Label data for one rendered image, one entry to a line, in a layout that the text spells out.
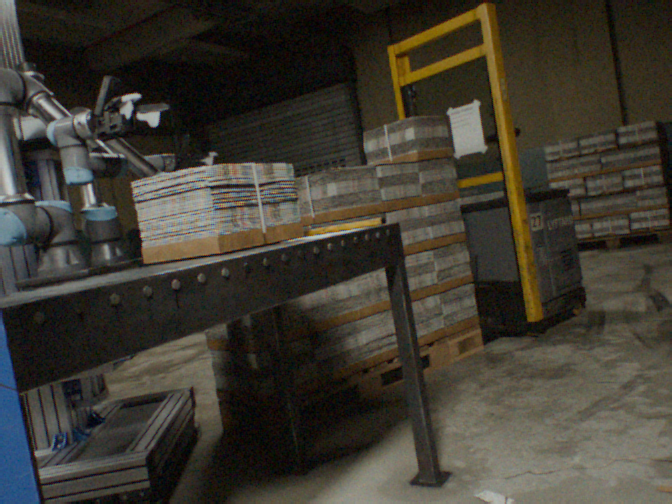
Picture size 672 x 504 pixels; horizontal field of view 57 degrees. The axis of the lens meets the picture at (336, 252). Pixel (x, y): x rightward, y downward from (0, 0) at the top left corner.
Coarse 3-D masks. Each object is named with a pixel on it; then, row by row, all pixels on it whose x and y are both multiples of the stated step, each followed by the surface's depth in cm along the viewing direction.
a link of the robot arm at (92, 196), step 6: (96, 180) 256; (84, 186) 254; (90, 186) 255; (96, 186) 256; (84, 192) 255; (90, 192) 255; (96, 192) 256; (102, 192) 260; (84, 198) 255; (90, 198) 255; (96, 198) 256; (102, 198) 258; (84, 204) 255; (90, 204) 255; (96, 204) 255; (102, 204) 257; (84, 210) 254; (84, 216) 254; (84, 222) 254; (84, 228) 254; (84, 234) 259
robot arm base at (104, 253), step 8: (104, 240) 242; (112, 240) 244; (120, 240) 247; (96, 248) 242; (104, 248) 242; (112, 248) 243; (120, 248) 245; (96, 256) 242; (104, 256) 241; (112, 256) 242; (120, 256) 244; (128, 256) 248; (96, 264) 241; (104, 264) 241
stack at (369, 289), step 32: (320, 224) 269; (416, 224) 311; (416, 256) 308; (352, 288) 278; (384, 288) 292; (416, 288) 306; (256, 320) 243; (288, 320) 254; (320, 320) 265; (384, 320) 290; (416, 320) 304; (224, 352) 261; (256, 352) 247; (320, 352) 264; (352, 352) 276; (448, 352) 318; (224, 384) 266; (256, 384) 246; (352, 384) 274; (224, 416) 271; (256, 416) 256; (320, 416) 262
